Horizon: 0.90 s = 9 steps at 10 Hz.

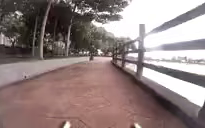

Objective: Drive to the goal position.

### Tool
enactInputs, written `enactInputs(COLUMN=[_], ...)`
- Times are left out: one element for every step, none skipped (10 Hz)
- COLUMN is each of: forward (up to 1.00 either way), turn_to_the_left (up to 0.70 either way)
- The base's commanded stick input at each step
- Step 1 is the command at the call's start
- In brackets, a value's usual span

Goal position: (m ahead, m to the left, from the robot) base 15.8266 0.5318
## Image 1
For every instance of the person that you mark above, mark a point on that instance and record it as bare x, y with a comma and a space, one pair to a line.
91, 56

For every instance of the red brick path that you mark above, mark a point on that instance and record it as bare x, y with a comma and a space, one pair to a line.
96, 90

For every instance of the row of trees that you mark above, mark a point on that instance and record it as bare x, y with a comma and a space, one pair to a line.
42, 33

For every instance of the grey kerb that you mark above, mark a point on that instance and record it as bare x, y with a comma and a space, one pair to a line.
163, 94

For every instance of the robot's own part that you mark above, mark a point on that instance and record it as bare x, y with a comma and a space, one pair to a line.
66, 125
136, 126

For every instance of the pale water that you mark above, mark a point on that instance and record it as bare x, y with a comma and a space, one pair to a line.
187, 88

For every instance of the far shore with trees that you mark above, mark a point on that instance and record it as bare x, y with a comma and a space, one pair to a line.
193, 61

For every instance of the pale building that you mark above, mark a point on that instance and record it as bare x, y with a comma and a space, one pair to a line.
1, 40

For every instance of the wooden rail fence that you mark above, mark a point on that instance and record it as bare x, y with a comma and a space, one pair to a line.
141, 50

